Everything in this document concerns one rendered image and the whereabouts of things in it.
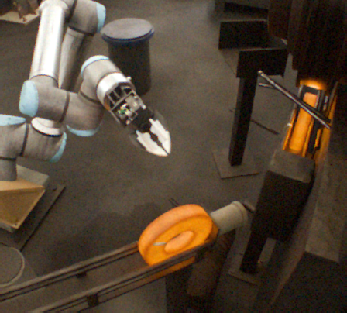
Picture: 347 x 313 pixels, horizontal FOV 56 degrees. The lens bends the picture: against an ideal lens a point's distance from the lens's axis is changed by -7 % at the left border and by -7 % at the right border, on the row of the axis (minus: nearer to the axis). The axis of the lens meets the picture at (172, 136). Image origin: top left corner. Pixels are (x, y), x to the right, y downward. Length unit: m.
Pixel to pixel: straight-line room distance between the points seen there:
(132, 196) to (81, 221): 0.27
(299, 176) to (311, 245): 0.22
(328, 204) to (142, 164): 1.32
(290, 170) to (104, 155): 1.30
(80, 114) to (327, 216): 0.66
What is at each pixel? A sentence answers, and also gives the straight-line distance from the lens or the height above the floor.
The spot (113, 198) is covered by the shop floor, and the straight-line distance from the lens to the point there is 1.69.
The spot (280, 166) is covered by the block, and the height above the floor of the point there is 0.80.
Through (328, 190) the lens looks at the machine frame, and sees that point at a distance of 0.64.
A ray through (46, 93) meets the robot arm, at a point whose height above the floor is 0.82.
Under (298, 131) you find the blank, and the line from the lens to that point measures 0.91.
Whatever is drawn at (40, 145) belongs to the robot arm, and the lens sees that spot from 1.56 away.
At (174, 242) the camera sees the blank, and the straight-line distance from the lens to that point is 0.76.
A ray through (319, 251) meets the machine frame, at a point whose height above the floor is 0.87.
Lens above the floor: 1.33
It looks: 43 degrees down
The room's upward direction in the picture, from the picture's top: straight up
